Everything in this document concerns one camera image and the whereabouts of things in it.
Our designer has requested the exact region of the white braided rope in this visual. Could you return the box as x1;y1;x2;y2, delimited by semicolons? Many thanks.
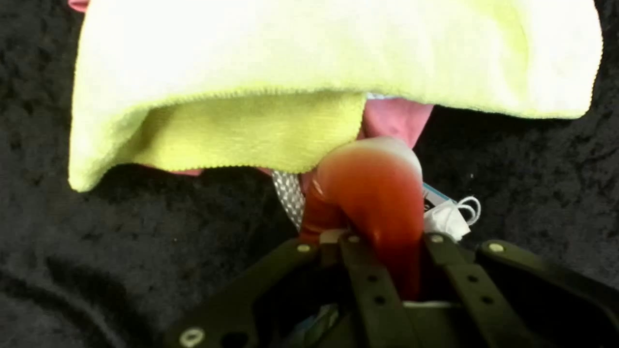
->
269;168;308;232

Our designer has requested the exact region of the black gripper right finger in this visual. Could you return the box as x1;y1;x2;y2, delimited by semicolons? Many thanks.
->
424;232;544;348

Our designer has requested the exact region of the red plush carrot toy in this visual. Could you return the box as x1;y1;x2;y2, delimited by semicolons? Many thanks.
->
300;137;424;300

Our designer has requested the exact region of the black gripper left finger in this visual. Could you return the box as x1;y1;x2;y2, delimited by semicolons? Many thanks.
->
318;230;420;348

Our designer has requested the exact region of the yellow cloth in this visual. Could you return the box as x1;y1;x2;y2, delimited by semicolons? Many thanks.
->
68;0;604;191

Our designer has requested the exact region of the black table cloth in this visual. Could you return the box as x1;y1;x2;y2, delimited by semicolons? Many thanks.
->
0;0;619;348

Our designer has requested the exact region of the pink cloth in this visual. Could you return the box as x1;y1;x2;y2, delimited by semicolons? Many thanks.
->
68;0;432;191

